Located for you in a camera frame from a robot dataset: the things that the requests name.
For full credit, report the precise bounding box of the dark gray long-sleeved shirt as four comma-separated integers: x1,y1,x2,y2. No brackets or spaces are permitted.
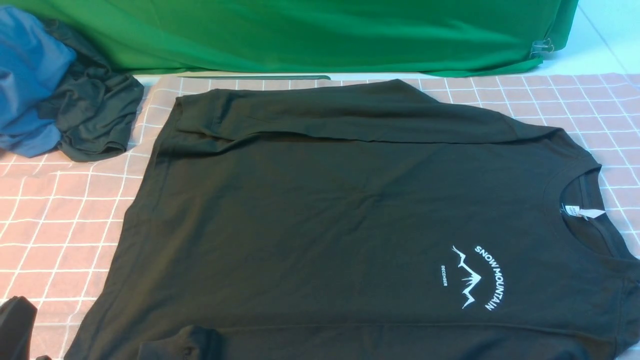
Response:
64,79,639,360

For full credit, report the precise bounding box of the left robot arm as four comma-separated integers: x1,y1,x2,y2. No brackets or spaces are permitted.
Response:
0,296,38,360

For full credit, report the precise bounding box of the green backdrop cloth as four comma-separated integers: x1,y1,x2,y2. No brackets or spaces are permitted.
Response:
1,0,578,78

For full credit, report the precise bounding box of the dark crumpled garment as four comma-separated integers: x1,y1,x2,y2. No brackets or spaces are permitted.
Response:
36,19,145,163

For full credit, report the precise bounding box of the metal binder clip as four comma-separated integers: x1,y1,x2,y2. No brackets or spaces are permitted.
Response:
529,38,555,59

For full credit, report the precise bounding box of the pink grid tablecloth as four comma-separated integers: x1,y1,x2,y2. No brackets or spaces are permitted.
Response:
0,73,640,360

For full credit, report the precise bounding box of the blue crumpled garment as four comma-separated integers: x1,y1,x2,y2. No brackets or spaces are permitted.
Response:
0,5,76,158

